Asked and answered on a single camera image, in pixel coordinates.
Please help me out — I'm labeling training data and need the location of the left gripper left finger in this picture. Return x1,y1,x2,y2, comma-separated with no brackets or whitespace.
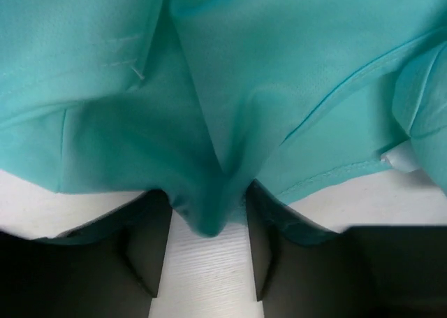
1,190,173,317

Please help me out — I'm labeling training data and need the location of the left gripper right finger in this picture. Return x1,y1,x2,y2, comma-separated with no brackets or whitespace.
245,182,446,317

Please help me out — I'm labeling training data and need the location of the teal t shirt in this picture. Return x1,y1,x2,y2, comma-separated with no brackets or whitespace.
1,0,446,236

